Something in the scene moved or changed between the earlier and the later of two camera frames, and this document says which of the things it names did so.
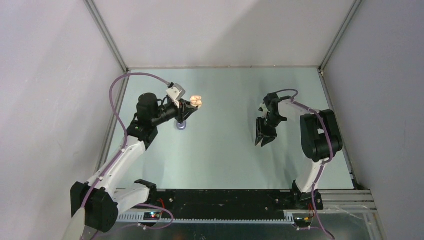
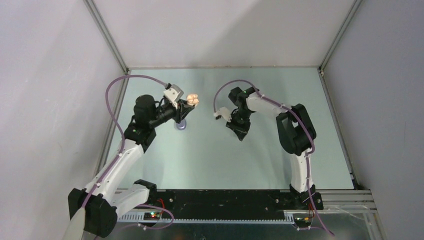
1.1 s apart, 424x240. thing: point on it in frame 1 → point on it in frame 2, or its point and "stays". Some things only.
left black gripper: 186,109 stays
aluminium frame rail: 359,201 stays
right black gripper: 261,131 → 241,130
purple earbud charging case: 181,126 stays
